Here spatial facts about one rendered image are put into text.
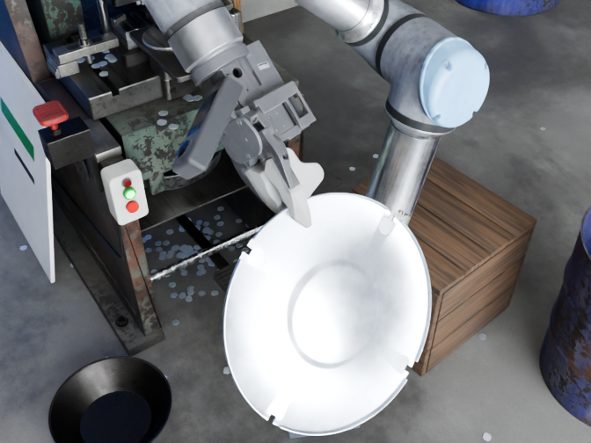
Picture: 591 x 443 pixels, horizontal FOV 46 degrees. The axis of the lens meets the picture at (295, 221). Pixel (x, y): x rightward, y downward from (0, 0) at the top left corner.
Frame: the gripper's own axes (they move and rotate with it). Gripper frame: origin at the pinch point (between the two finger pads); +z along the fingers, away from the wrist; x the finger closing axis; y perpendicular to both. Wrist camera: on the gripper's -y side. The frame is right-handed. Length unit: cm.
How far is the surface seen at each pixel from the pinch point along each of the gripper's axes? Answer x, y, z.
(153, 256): 143, 37, 5
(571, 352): 47, 77, 73
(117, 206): 82, 13, -13
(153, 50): 76, 38, -39
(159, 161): 89, 31, -17
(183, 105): 82, 41, -26
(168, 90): 82, 39, -31
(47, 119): 75, 8, -35
